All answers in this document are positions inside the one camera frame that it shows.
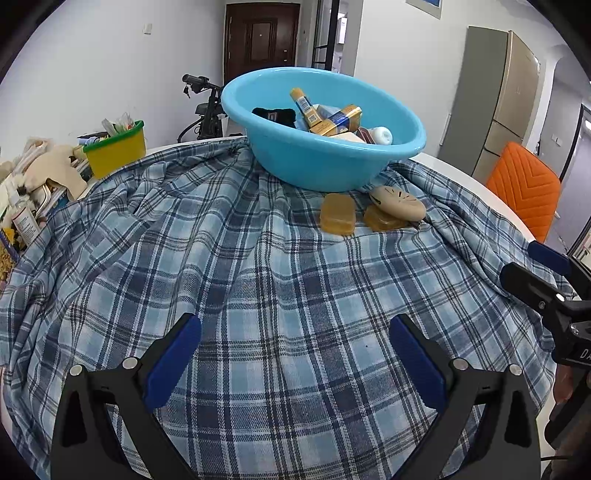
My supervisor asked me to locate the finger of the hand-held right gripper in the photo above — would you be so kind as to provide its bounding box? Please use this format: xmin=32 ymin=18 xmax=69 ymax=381
xmin=527 ymin=240 xmax=591 ymax=283
xmin=500 ymin=261 xmax=578 ymax=325

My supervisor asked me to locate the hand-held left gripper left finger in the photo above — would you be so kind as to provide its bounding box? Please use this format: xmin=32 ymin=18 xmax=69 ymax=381
xmin=51 ymin=312 xmax=202 ymax=480

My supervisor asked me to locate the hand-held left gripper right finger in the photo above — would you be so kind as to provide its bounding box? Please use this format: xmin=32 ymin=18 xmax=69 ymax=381
xmin=389 ymin=314 xmax=541 ymax=480

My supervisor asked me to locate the amber soap box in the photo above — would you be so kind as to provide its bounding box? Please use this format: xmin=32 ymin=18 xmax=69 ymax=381
xmin=320 ymin=192 xmax=358 ymax=236
xmin=363 ymin=204 xmax=410 ymax=232

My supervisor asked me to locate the round beige box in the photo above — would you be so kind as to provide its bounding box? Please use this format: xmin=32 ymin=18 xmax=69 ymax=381
xmin=368 ymin=185 xmax=427 ymax=223

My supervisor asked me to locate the white tube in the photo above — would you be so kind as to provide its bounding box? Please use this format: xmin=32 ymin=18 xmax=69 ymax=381
xmin=359 ymin=126 xmax=393 ymax=145

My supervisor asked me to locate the light blue plastic basin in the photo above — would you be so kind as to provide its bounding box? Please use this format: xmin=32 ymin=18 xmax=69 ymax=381
xmin=221 ymin=67 xmax=427 ymax=193

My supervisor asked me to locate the gold and blue cigarette box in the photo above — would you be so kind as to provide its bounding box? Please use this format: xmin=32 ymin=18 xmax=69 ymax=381
xmin=318 ymin=105 xmax=363 ymax=137

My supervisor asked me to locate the light blue wipes packet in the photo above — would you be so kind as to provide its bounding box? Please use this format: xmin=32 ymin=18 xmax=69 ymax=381
xmin=295 ymin=104 xmax=345 ymax=134

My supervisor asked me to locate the black plush toy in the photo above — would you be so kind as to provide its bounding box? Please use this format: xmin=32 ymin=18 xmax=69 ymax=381
xmin=252 ymin=107 xmax=297 ymax=128

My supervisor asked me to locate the slim gold box with barcode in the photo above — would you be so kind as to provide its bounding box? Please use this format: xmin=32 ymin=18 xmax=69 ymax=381
xmin=289 ymin=88 xmax=323 ymax=131

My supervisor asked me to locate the yellow container with green rim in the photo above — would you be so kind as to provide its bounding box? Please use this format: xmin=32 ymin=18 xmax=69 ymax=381
xmin=84 ymin=121 xmax=147 ymax=180

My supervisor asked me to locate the person's right hand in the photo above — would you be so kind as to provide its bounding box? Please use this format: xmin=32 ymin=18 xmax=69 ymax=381
xmin=553 ymin=368 xmax=576 ymax=407

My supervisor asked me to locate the orange chair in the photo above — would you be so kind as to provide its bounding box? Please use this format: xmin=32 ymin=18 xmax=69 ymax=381
xmin=486 ymin=141 xmax=562 ymax=243

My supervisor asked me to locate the blue plaid cloth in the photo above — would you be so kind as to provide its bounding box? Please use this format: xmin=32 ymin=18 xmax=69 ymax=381
xmin=0 ymin=138 xmax=578 ymax=480

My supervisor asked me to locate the gold and grey fridge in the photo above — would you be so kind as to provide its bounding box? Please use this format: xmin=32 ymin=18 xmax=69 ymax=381
xmin=438 ymin=25 xmax=541 ymax=179

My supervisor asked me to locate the yellow snack packet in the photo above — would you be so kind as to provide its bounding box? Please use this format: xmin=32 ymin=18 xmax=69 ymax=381
xmin=0 ymin=225 xmax=20 ymax=278

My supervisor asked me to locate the white spray bottle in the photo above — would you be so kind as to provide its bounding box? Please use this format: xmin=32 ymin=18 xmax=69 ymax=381
xmin=6 ymin=182 xmax=43 ymax=246

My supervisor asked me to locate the bundle of small sachets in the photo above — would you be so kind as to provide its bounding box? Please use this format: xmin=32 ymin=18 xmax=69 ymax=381
xmin=100 ymin=111 xmax=140 ymax=137

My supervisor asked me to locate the black bicycle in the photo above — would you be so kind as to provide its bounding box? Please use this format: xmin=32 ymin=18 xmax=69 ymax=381
xmin=177 ymin=74 xmax=230 ymax=142

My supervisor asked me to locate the black framed glass door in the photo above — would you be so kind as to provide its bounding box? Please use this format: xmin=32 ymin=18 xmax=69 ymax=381
xmin=311 ymin=0 xmax=345 ymax=73

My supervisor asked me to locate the dark brown door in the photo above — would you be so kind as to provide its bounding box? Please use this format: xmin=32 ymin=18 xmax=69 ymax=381
xmin=224 ymin=4 xmax=301 ymax=86

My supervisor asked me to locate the wall electrical panel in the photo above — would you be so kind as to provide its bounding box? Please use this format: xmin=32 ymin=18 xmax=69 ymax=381
xmin=406 ymin=0 xmax=444 ymax=20

